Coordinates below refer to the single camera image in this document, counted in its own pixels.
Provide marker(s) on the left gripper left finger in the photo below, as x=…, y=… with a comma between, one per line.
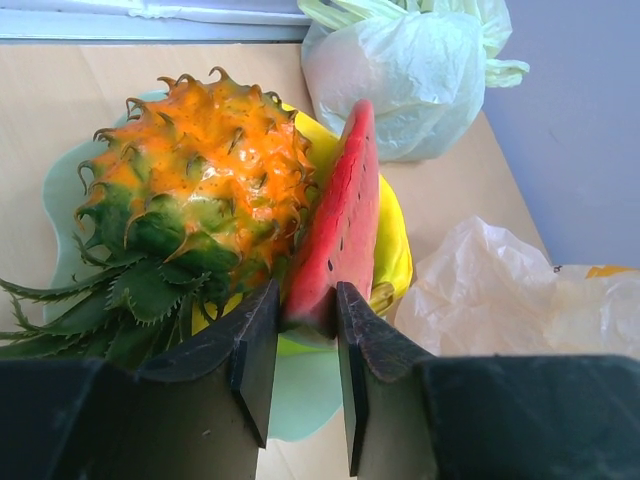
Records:
x=198, y=411

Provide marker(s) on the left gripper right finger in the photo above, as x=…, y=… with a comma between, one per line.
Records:
x=411, y=415

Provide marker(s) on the banana print plastic bag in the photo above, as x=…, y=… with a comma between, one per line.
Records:
x=484, y=292

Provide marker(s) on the fake banana bunch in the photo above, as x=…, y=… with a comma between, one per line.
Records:
x=393, y=267

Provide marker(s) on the fake watermelon slice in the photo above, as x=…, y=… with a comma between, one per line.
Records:
x=340, y=241

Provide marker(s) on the fake pineapple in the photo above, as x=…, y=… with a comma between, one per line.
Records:
x=197, y=200

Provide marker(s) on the tied green plastic bag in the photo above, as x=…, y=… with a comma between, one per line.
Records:
x=424, y=65

